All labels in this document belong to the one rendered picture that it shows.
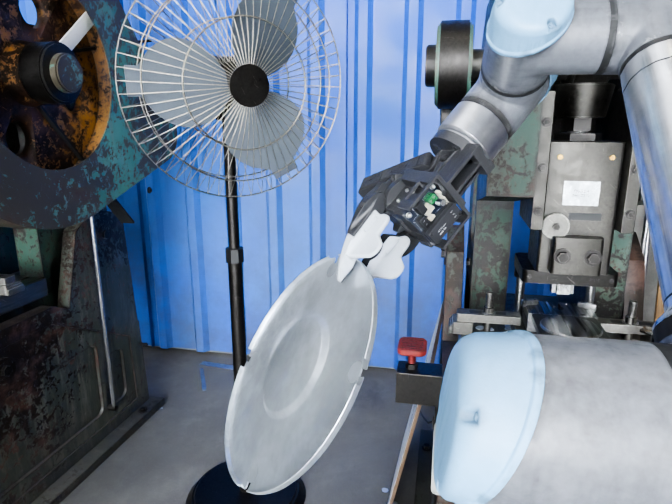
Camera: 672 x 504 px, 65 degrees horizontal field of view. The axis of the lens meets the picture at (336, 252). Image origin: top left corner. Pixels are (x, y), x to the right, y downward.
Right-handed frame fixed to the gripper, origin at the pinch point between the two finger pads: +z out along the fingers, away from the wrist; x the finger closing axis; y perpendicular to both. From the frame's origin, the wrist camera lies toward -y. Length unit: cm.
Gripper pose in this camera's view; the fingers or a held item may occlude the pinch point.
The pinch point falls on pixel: (346, 274)
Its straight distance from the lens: 62.8
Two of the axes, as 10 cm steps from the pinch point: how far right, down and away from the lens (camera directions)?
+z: -6.3, 7.6, -1.3
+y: 4.4, 2.2, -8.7
